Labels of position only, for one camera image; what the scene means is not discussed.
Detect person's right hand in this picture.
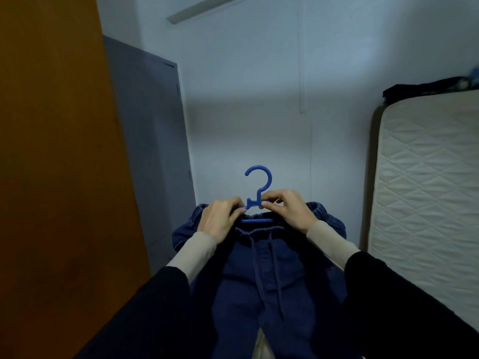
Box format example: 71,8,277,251
260,189,319,235

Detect person's left hand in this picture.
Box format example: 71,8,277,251
197,196,247,245

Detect blue plastic clothes hanger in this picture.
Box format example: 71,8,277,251
238,165,274,224

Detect blue drawstring denim trousers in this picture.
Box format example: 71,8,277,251
172,201,360,359

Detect person's right forearm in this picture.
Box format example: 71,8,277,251
306,220,479,359

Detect person's left forearm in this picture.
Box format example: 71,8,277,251
77,232,218,359

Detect grey metal cabinet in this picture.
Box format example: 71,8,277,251
103,35,197,276

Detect white quilted mattress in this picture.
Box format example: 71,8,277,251
367,89,479,332

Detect orange wooden door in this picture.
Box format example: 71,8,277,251
0,0,152,359

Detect dark clothing pile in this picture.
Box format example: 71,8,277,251
382,75,473,106

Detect white wall cable conduit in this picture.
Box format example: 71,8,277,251
297,0,307,115

